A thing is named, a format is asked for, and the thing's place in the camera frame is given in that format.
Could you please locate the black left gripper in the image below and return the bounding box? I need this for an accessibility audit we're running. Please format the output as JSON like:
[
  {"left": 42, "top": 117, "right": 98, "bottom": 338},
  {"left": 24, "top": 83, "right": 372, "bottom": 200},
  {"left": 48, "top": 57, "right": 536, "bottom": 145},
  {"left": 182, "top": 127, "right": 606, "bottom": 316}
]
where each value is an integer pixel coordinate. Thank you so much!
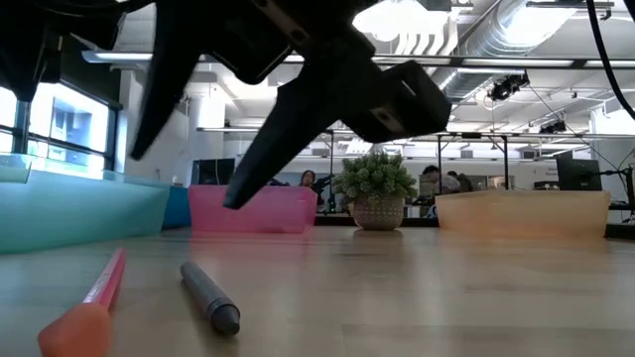
[{"left": 129, "top": 0, "right": 452, "bottom": 209}]

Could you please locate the grey crayon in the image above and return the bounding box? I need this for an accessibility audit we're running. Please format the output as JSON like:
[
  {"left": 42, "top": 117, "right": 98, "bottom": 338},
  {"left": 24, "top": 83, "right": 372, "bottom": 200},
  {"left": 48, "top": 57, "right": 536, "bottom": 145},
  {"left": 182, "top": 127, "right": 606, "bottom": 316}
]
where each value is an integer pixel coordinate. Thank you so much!
[{"left": 179, "top": 261, "right": 242, "bottom": 336}]

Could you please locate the coral pencil with orange eraser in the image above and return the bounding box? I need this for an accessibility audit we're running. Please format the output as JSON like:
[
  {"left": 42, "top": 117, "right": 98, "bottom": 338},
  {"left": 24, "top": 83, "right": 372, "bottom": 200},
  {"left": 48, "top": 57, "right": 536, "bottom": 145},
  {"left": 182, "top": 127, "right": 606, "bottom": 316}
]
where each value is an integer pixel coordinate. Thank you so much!
[{"left": 37, "top": 247, "right": 128, "bottom": 357}]

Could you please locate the person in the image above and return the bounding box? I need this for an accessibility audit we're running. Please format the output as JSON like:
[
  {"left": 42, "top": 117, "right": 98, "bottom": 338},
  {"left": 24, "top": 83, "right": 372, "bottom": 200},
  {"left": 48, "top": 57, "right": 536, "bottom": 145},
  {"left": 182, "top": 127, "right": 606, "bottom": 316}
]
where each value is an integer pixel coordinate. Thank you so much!
[
  {"left": 420, "top": 164, "right": 461, "bottom": 195},
  {"left": 297, "top": 169, "right": 328, "bottom": 202},
  {"left": 447, "top": 171, "right": 476, "bottom": 193}
]

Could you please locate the pink plastic bin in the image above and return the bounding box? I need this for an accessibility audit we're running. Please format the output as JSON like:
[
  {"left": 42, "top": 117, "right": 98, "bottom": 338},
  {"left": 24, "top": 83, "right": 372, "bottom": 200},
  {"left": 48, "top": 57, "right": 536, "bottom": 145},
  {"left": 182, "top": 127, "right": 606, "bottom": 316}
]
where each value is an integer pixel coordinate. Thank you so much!
[{"left": 188, "top": 183, "right": 318, "bottom": 234}]

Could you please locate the blue plastic bin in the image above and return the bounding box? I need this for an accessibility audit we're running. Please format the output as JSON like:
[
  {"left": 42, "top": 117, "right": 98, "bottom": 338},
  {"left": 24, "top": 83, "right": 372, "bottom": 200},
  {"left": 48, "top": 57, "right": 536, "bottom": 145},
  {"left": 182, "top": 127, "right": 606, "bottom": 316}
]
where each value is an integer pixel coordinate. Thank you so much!
[{"left": 159, "top": 183, "right": 192, "bottom": 232}]

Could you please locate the green potted plant white pot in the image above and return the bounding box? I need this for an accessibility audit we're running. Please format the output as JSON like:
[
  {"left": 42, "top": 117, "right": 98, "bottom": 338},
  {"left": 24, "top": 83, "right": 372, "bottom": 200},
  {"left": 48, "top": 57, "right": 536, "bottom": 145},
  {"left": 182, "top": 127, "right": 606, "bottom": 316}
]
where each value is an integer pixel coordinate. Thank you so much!
[{"left": 330, "top": 151, "right": 420, "bottom": 232}]

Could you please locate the teal plastic bin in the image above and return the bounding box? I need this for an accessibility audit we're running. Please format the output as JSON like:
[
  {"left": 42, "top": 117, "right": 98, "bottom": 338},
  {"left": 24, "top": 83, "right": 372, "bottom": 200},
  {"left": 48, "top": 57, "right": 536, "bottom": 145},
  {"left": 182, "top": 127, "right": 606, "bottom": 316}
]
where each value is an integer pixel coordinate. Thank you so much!
[{"left": 0, "top": 153, "right": 171, "bottom": 255}]

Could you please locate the black beam with light strips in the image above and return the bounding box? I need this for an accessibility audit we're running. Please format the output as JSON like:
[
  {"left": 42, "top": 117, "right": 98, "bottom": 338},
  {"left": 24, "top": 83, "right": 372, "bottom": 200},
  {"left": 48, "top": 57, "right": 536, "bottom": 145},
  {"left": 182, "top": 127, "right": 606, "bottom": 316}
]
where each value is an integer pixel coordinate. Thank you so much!
[{"left": 81, "top": 49, "right": 635, "bottom": 70}]

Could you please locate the window with black frame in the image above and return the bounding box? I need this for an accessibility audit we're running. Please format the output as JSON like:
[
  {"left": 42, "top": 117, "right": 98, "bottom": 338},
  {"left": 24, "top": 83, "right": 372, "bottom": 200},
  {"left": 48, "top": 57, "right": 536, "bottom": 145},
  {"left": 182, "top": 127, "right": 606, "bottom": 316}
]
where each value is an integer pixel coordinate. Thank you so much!
[{"left": 0, "top": 73, "right": 123, "bottom": 179}]

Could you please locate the black aluminium table frame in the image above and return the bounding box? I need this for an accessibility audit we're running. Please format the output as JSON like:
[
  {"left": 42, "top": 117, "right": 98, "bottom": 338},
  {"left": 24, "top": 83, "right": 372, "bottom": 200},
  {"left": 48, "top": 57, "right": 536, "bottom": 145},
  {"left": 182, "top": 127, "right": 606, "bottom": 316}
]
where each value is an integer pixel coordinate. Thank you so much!
[{"left": 315, "top": 212, "right": 635, "bottom": 240}]

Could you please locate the silver ventilation duct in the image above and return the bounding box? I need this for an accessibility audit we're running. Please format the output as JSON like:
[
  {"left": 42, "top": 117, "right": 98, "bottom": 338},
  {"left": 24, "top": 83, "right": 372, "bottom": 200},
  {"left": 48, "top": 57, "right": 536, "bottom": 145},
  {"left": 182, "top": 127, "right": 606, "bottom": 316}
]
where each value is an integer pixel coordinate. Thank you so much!
[{"left": 436, "top": 0, "right": 581, "bottom": 105}]

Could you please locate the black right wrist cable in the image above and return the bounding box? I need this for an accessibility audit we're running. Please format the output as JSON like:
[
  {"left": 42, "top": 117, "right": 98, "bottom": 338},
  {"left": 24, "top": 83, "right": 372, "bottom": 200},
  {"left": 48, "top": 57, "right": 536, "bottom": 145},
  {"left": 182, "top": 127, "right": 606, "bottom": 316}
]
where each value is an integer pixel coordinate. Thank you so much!
[{"left": 584, "top": 0, "right": 635, "bottom": 121}]

